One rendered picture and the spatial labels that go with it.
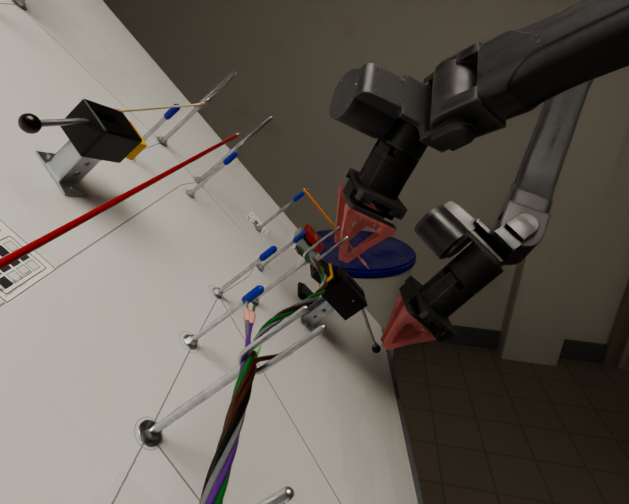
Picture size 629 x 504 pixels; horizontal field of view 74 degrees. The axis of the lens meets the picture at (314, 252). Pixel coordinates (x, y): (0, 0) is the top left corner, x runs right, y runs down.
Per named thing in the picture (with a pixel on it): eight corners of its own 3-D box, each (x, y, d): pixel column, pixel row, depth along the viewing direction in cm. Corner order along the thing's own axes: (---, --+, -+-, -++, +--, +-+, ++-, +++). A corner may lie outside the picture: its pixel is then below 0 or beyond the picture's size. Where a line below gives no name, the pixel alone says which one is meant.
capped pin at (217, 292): (211, 285, 45) (270, 238, 43) (221, 291, 46) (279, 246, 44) (211, 295, 44) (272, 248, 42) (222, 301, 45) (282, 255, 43)
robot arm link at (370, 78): (484, 138, 41) (486, 65, 44) (395, 87, 36) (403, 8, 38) (402, 176, 51) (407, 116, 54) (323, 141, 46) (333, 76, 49)
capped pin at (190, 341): (180, 338, 35) (254, 282, 33) (188, 332, 37) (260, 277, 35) (191, 352, 36) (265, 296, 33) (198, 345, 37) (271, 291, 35)
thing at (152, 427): (165, 432, 28) (327, 319, 25) (155, 453, 27) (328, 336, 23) (143, 414, 28) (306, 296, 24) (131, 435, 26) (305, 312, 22)
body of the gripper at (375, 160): (352, 202, 48) (385, 143, 45) (343, 179, 57) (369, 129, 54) (400, 224, 49) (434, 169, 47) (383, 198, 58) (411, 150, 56)
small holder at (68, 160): (-37, 140, 29) (23, 70, 28) (67, 157, 38) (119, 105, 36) (-3, 192, 29) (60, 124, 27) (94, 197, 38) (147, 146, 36)
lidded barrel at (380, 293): (397, 347, 245) (413, 234, 221) (399, 415, 192) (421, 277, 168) (300, 334, 253) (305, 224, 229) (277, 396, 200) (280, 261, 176)
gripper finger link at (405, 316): (371, 344, 60) (418, 303, 57) (364, 317, 67) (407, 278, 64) (403, 368, 62) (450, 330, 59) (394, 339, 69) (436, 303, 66)
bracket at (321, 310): (311, 333, 60) (338, 314, 58) (300, 322, 59) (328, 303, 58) (310, 315, 64) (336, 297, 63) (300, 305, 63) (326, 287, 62)
